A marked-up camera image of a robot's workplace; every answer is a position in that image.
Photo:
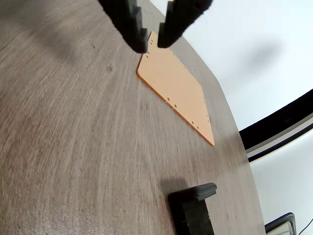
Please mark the black block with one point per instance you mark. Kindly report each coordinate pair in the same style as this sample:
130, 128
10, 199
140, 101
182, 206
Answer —
193, 213

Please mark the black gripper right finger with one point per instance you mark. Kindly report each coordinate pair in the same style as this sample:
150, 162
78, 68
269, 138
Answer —
176, 22

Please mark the orange board with holes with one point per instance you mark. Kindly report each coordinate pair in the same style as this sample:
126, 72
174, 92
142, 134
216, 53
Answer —
171, 80

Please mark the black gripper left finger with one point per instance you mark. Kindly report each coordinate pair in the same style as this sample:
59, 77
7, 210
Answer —
124, 22

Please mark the black framed device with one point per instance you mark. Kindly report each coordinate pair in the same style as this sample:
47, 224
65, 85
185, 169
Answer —
281, 224

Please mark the black baseboard strip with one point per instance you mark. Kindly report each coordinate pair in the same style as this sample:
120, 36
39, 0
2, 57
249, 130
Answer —
269, 137

